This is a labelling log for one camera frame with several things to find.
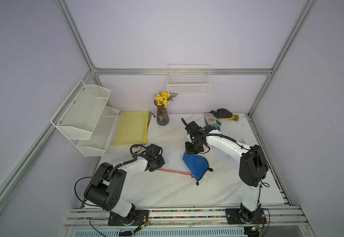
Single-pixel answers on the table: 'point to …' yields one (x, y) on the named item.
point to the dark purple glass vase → (162, 117)
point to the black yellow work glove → (222, 113)
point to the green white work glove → (210, 119)
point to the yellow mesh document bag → (132, 128)
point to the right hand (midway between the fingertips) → (190, 155)
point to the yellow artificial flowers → (163, 98)
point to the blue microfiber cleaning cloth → (197, 165)
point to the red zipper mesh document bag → (173, 161)
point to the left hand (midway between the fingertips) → (161, 165)
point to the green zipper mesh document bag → (149, 117)
